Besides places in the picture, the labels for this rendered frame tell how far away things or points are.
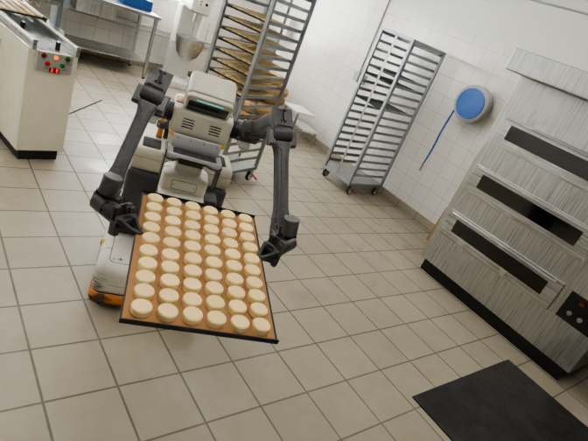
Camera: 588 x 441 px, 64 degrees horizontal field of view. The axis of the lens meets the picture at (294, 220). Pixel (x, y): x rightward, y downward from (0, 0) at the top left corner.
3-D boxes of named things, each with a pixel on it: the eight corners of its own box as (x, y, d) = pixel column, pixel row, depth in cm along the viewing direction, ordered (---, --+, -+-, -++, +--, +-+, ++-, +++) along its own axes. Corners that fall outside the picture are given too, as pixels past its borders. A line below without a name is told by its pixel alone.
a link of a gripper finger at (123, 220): (133, 230, 135) (112, 213, 138) (129, 250, 138) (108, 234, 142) (151, 225, 141) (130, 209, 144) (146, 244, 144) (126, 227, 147)
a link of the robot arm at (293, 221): (290, 236, 177) (268, 235, 173) (296, 208, 172) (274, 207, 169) (300, 252, 166) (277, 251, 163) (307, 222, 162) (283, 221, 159)
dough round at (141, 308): (154, 315, 115) (156, 309, 114) (136, 320, 112) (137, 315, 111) (144, 301, 118) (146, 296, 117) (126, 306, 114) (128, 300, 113)
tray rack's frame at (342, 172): (353, 174, 623) (413, 39, 552) (380, 193, 592) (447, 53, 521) (319, 171, 580) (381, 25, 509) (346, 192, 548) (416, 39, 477)
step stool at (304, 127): (311, 148, 680) (324, 118, 662) (286, 143, 656) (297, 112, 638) (298, 136, 713) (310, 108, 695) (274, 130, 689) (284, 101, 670)
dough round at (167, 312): (164, 304, 119) (165, 299, 118) (180, 315, 118) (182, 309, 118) (151, 316, 115) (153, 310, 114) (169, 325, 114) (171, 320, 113)
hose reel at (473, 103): (450, 187, 529) (501, 94, 485) (443, 186, 519) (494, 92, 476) (423, 171, 556) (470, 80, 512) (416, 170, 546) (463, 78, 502)
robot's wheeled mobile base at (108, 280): (103, 236, 297) (111, 202, 287) (202, 255, 318) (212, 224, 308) (84, 304, 240) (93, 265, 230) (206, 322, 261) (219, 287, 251)
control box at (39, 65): (33, 68, 322) (36, 48, 316) (68, 73, 340) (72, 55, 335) (35, 70, 320) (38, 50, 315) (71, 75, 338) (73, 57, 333)
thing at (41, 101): (-18, 121, 382) (-8, 8, 346) (27, 124, 408) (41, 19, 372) (14, 160, 346) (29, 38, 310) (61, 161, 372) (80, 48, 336)
